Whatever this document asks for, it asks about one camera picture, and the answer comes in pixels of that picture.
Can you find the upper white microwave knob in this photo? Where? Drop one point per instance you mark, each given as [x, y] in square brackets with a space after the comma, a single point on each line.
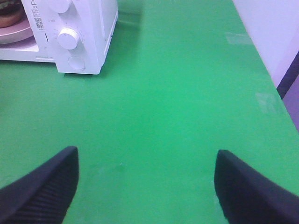
[59, 6]

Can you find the pink plate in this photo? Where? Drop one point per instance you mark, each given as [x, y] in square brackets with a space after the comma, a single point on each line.
[17, 32]

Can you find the lower white microwave knob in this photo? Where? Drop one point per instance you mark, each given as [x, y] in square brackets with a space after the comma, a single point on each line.
[68, 38]

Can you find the burger with lettuce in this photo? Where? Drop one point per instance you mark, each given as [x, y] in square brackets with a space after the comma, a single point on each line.
[11, 11]

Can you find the white microwave oven body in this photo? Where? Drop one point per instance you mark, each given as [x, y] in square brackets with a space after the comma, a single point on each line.
[93, 20]

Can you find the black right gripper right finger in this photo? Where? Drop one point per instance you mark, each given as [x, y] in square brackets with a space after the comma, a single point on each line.
[248, 197]

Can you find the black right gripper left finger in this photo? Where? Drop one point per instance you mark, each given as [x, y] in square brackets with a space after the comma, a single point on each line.
[44, 195]

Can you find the white microwave knob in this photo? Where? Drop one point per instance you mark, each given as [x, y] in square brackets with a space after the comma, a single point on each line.
[68, 38]
[59, 6]

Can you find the round microwave door button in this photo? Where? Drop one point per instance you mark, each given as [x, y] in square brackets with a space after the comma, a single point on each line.
[76, 63]

